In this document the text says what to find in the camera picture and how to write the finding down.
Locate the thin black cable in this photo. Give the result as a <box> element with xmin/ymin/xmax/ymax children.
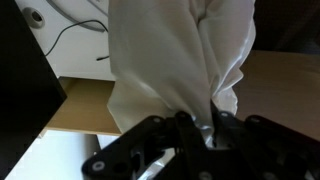
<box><xmin>44</xmin><ymin>19</ymin><xmax>111</xmax><ymax>62</ymax></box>

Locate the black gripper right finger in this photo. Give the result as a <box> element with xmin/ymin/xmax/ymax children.
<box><xmin>211</xmin><ymin>103</ymin><xmax>320</xmax><ymax>180</ymax></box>

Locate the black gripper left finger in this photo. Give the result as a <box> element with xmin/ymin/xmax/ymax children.
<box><xmin>81</xmin><ymin>111</ymin><xmax>214</xmax><ymax>180</ymax></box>

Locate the white cloth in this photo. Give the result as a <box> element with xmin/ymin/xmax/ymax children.
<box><xmin>107</xmin><ymin>0</ymin><xmax>257</xmax><ymax>148</ymax></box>

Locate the round desk cable grommet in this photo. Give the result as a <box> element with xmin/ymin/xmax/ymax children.
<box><xmin>22</xmin><ymin>7</ymin><xmax>46</xmax><ymax>28</ymax></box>

